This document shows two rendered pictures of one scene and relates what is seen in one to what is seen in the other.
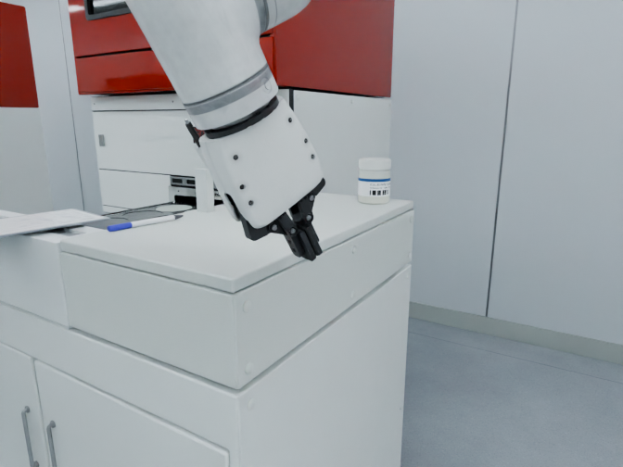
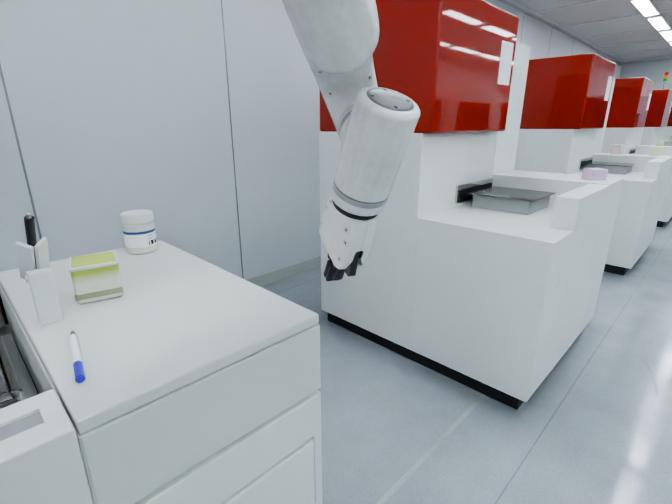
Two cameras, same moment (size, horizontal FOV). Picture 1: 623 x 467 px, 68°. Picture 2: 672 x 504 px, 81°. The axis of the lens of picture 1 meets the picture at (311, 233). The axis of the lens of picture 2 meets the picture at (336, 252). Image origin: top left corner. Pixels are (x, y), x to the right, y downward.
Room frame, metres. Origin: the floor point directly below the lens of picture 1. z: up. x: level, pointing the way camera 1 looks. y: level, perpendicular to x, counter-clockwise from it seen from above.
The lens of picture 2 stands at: (0.34, 0.65, 1.26)
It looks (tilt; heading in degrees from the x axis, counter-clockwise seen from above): 18 degrees down; 283
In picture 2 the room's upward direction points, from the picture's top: straight up
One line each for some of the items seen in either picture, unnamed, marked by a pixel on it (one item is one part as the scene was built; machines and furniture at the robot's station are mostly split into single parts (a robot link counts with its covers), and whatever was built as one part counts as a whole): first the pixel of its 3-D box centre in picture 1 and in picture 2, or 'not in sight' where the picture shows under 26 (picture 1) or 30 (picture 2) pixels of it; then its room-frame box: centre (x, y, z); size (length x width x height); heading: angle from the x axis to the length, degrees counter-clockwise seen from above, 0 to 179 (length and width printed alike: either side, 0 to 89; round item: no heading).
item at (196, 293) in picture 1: (273, 252); (144, 324); (0.85, 0.07, 0.89); 0.62 x 0.35 x 0.14; 149
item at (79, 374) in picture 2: (147, 221); (76, 353); (0.78, 0.28, 0.97); 0.14 x 0.01 x 0.01; 139
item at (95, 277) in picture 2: not in sight; (96, 276); (0.90, 0.11, 1.00); 0.07 x 0.07 x 0.07; 45
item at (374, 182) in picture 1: (374, 180); (139, 231); (1.01, -0.14, 1.01); 0.07 x 0.07 x 0.10
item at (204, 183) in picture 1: (209, 177); (39, 278); (0.91, 0.20, 1.03); 0.06 x 0.04 x 0.13; 149
